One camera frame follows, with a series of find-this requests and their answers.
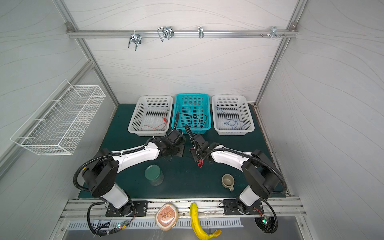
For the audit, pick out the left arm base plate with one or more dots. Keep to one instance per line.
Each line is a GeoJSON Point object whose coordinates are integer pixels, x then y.
{"type": "Point", "coordinates": [130, 209]}

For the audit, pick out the left white plastic basket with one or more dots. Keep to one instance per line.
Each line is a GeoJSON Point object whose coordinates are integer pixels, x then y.
{"type": "Point", "coordinates": [151, 117]}

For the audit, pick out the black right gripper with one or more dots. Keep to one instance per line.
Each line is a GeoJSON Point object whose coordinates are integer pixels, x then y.
{"type": "Point", "coordinates": [195, 153]}

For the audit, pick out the beige ceramic mug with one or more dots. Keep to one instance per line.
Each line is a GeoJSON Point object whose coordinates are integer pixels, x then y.
{"type": "Point", "coordinates": [228, 182]}

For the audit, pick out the pink round toy dish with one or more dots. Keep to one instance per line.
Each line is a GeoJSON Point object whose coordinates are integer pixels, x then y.
{"type": "Point", "coordinates": [167, 217]}

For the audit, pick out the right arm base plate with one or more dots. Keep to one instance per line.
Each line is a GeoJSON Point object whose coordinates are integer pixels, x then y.
{"type": "Point", "coordinates": [232, 207]}

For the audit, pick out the right white plastic basket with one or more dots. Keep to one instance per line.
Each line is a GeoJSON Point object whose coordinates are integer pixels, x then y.
{"type": "Point", "coordinates": [231, 115]}

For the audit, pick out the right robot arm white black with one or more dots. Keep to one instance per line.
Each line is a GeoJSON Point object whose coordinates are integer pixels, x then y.
{"type": "Point", "coordinates": [262, 176]}

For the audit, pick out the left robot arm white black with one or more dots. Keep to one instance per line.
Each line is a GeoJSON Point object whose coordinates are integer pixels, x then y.
{"type": "Point", "coordinates": [98, 175]}

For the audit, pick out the white plastic basket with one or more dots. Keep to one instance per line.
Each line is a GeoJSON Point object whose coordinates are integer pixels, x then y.
{"type": "Point", "coordinates": [231, 115]}
{"type": "Point", "coordinates": [151, 117]}

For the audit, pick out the green cylindrical container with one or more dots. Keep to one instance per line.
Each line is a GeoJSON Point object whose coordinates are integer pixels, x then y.
{"type": "Point", "coordinates": [154, 175]}

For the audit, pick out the white wire wall basket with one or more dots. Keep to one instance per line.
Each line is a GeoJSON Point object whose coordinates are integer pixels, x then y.
{"type": "Point", "coordinates": [58, 125]}

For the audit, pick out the metal clamp hook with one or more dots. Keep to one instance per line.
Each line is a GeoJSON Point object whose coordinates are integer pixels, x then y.
{"type": "Point", "coordinates": [165, 32]}
{"type": "Point", "coordinates": [273, 33]}
{"type": "Point", "coordinates": [201, 32]}
{"type": "Point", "coordinates": [135, 40]}

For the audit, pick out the yellow banana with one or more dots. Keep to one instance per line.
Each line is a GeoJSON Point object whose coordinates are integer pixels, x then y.
{"type": "Point", "coordinates": [196, 225]}

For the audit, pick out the teal plastic basket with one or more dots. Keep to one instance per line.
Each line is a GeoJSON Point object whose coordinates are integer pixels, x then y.
{"type": "Point", "coordinates": [193, 110]}

